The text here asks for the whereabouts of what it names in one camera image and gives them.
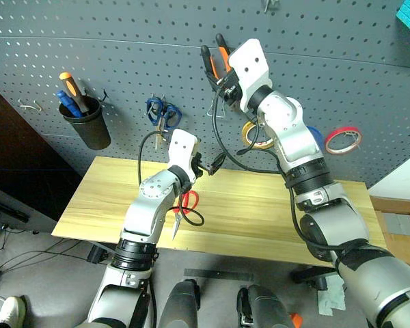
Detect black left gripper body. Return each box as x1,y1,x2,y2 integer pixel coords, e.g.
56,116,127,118
190,152,205,180

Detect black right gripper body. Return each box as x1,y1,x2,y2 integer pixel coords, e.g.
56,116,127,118
217,70,244,111

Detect orange and black pliers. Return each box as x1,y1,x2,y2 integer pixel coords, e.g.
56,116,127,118
200,33,234,90

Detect yellow tape roll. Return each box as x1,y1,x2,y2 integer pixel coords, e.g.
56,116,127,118
241,119,276,150

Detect dark grey pegboard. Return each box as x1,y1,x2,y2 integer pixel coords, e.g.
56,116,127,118
0,0,410,189

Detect blue tape roll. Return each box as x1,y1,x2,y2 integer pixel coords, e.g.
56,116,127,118
305,125,326,152

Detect red tape roll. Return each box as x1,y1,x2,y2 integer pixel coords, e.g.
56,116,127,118
324,126,364,156

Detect light wooden table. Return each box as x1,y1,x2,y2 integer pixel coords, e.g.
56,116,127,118
51,155,389,268

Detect black floor strip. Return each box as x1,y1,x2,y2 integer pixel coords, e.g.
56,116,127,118
183,268,256,282

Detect black plastic cup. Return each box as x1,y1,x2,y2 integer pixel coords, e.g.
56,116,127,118
58,95,112,151

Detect dark rounded robot leg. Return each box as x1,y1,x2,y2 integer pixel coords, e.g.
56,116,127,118
156,277,202,328
236,284,294,328

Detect black table foot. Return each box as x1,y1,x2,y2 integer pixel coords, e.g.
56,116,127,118
290,263,340,292

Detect dark brown cabinet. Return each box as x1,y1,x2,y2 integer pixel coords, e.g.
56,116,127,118
0,79,85,234

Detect brown cardboard box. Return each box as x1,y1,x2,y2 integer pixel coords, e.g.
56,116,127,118
368,194,410,275

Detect white shoe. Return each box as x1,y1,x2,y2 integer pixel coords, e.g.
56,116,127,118
0,295,28,327

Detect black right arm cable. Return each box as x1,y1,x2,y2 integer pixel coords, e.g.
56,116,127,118
211,85,342,256

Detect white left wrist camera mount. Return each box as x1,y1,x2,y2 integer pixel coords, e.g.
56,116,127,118
166,128,200,184

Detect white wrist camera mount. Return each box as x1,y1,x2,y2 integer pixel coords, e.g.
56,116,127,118
166,128,200,184
228,38,273,113

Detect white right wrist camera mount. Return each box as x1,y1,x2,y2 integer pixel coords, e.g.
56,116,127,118
228,38,273,113

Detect silver wire loop hook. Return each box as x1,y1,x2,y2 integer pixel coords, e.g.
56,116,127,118
206,91,227,119

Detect red handled scissors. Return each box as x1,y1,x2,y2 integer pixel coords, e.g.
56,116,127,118
171,190,201,241

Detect blue handled scissors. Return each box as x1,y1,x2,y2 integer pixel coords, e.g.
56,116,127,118
145,96,184,150

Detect blue handled screwdriver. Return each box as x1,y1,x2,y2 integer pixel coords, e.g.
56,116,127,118
55,90,83,119

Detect silver wire pegboard hook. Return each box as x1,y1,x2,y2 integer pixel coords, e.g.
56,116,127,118
18,98,44,113

